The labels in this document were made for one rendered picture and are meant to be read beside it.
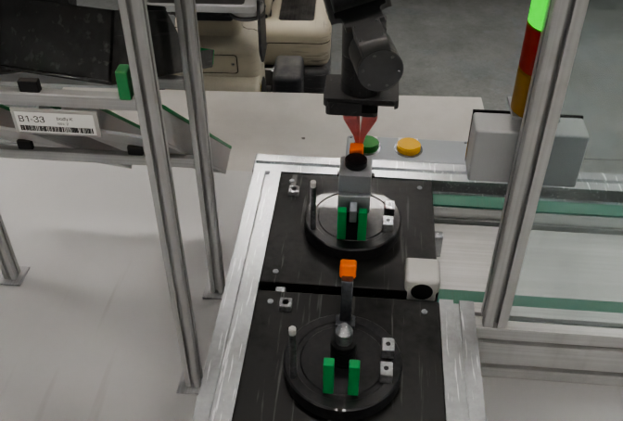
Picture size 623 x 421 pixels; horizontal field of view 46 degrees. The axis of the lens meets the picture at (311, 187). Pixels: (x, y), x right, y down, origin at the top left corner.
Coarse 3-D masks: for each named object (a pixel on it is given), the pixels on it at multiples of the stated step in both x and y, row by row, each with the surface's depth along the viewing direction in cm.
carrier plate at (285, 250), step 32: (320, 192) 113; (384, 192) 113; (416, 192) 113; (288, 224) 108; (416, 224) 108; (288, 256) 102; (320, 256) 102; (384, 256) 102; (416, 256) 102; (288, 288) 99; (320, 288) 99; (384, 288) 98
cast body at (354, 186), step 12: (348, 156) 100; (360, 156) 100; (348, 168) 99; (360, 168) 99; (348, 180) 98; (360, 180) 98; (348, 192) 100; (360, 192) 100; (348, 204) 100; (360, 204) 100
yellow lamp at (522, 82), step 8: (520, 72) 75; (520, 80) 75; (528, 80) 74; (520, 88) 76; (528, 88) 75; (512, 96) 78; (520, 96) 76; (512, 104) 78; (520, 104) 76; (520, 112) 77
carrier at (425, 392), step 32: (256, 320) 93; (288, 320) 93; (320, 320) 91; (352, 320) 90; (384, 320) 93; (416, 320) 93; (256, 352) 89; (288, 352) 87; (320, 352) 87; (352, 352) 84; (384, 352) 86; (416, 352) 89; (256, 384) 86; (288, 384) 84; (320, 384) 83; (352, 384) 81; (384, 384) 83; (416, 384) 86; (256, 416) 82; (288, 416) 82; (320, 416) 82; (352, 416) 82; (384, 416) 82; (416, 416) 82
